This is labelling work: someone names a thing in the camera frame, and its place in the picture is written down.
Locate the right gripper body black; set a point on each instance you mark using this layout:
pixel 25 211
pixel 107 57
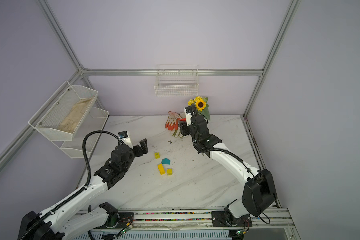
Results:
pixel 186 130

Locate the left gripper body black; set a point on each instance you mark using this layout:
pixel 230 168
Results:
pixel 135 152

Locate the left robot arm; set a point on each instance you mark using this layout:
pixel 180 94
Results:
pixel 37 226

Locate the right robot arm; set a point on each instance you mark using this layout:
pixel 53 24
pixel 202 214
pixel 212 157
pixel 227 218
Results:
pixel 259 191

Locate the teal block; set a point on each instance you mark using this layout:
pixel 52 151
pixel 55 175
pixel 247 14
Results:
pixel 165 161

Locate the yellow long block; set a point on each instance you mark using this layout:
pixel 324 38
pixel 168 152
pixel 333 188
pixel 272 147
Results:
pixel 161 169

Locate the small yellow-green cube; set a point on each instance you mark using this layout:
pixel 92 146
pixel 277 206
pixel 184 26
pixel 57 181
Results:
pixel 157 155

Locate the green white work glove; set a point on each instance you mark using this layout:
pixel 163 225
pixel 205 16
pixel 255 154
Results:
pixel 177 132

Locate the yellow sunflower bouquet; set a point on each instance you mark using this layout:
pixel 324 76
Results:
pixel 201 106

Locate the orange white work glove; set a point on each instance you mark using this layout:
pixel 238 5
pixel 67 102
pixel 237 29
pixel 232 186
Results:
pixel 172 122

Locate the beige cloth in shelf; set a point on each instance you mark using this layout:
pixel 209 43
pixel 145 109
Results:
pixel 71 121

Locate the white two-tier mesh shelf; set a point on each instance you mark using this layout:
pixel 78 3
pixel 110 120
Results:
pixel 48 118

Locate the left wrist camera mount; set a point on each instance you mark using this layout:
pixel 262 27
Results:
pixel 124 139

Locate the white wire wall basket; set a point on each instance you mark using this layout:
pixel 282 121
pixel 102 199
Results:
pixel 177 81

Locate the aluminium cage frame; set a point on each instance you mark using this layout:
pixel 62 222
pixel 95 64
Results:
pixel 83 73

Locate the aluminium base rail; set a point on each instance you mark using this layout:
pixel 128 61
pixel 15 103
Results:
pixel 174 221

